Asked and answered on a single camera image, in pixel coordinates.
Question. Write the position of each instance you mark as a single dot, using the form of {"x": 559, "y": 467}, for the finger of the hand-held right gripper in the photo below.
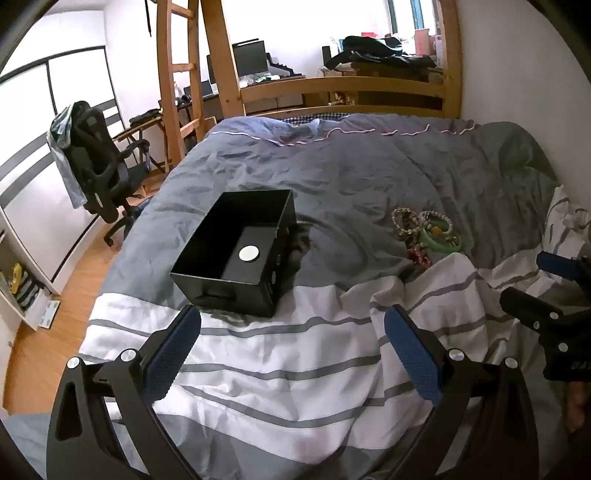
{"x": 554, "y": 264}
{"x": 531, "y": 304}

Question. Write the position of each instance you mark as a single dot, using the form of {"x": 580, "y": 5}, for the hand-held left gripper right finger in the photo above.
{"x": 411, "y": 350}

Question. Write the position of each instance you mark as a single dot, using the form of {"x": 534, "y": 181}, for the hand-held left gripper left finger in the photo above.
{"x": 171, "y": 350}

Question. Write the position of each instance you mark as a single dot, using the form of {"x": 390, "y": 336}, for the black storage box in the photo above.
{"x": 221, "y": 258}

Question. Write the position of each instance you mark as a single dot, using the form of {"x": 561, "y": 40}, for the green jade bangle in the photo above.
{"x": 431, "y": 244}

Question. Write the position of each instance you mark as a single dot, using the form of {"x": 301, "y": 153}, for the person's right hand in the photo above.
{"x": 578, "y": 408}

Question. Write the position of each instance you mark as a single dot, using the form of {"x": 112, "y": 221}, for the white round disc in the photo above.
{"x": 249, "y": 254}

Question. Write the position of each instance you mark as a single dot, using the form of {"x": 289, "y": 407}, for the white floor scale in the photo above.
{"x": 47, "y": 314}

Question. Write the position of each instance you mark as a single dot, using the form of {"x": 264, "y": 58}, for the white open shelf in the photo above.
{"x": 9, "y": 304}

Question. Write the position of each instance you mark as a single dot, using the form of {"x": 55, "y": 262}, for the yellow item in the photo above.
{"x": 16, "y": 278}

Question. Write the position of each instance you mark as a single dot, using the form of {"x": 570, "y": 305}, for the grey white striped duvet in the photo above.
{"x": 351, "y": 170}

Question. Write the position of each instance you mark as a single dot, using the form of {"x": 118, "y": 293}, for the black office chair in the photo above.
{"x": 92, "y": 157}

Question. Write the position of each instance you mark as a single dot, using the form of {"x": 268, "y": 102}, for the wooden folding table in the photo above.
{"x": 138, "y": 131}

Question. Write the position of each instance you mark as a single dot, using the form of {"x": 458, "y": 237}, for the light blue garment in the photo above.
{"x": 62, "y": 152}

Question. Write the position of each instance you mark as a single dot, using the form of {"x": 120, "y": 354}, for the white sliding door wardrobe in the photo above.
{"x": 41, "y": 147}

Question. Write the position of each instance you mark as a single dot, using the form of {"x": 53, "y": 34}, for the black desk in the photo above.
{"x": 210, "y": 99}

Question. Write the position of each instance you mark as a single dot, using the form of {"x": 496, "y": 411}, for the pink box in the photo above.
{"x": 421, "y": 42}

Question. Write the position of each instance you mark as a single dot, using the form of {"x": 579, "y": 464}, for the wooden ladder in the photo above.
{"x": 165, "y": 92}

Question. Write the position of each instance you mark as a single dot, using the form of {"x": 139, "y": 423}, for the pile of dark clothes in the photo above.
{"x": 374, "y": 48}

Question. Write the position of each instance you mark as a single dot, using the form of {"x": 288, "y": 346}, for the black keyboard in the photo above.
{"x": 282, "y": 68}

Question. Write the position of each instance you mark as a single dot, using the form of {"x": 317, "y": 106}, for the wooden loft bed frame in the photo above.
{"x": 226, "y": 69}

